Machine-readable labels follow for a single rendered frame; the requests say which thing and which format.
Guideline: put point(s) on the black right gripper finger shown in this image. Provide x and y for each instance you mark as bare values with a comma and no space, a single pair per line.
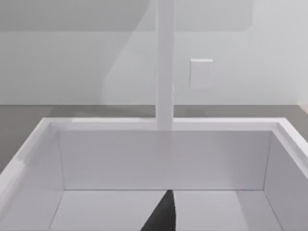
166,214

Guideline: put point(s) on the tall white tap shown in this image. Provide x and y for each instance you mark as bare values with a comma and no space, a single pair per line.
165,72

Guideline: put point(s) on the white wall switch plate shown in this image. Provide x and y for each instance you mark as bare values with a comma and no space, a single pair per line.
201,73

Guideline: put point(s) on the white sink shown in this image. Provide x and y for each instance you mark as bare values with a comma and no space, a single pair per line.
158,158

